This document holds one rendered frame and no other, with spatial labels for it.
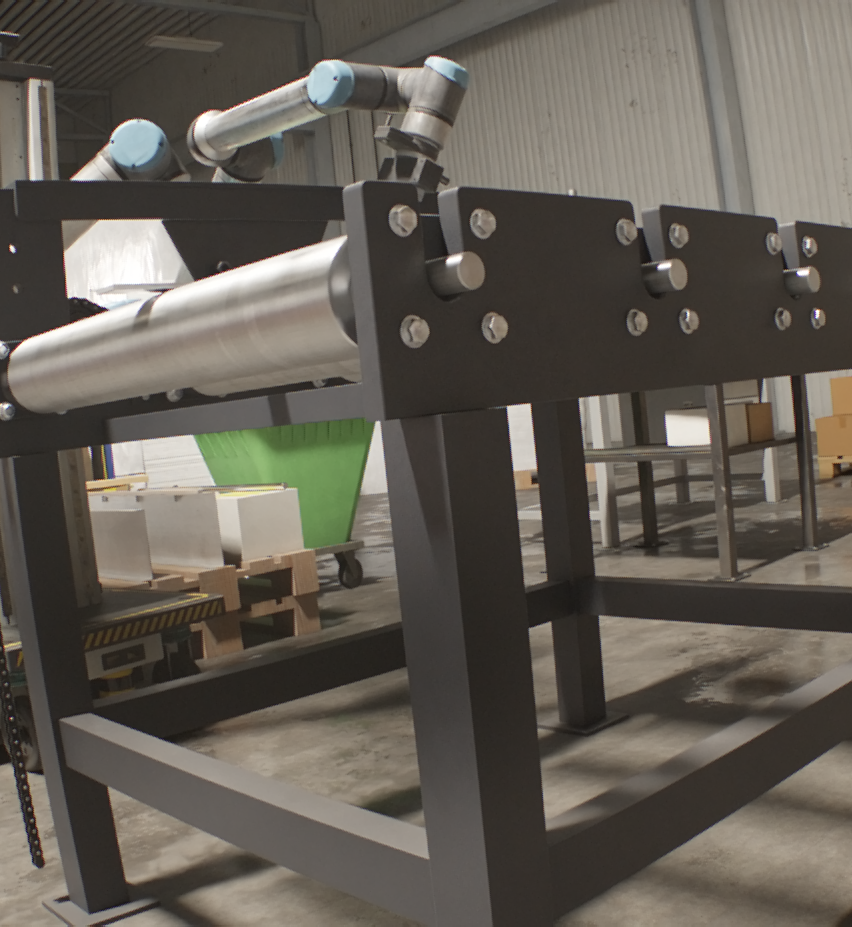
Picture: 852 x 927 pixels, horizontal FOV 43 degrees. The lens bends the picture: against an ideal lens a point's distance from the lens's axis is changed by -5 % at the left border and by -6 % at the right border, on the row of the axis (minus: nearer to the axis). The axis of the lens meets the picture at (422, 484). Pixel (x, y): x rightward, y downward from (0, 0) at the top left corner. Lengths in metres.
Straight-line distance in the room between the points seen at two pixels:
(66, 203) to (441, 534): 1.07
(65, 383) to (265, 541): 2.43
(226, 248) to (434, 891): 1.24
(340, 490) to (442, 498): 3.79
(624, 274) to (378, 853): 0.62
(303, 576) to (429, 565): 2.97
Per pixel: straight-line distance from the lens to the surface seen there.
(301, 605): 3.92
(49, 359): 1.53
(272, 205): 2.01
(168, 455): 5.68
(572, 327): 1.06
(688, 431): 4.30
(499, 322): 0.98
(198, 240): 1.93
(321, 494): 4.65
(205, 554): 3.82
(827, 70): 12.88
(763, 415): 4.57
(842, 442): 7.44
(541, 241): 1.05
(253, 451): 4.51
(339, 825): 1.17
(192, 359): 1.20
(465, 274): 0.93
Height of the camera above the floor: 0.75
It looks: 4 degrees down
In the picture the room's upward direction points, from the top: 6 degrees counter-clockwise
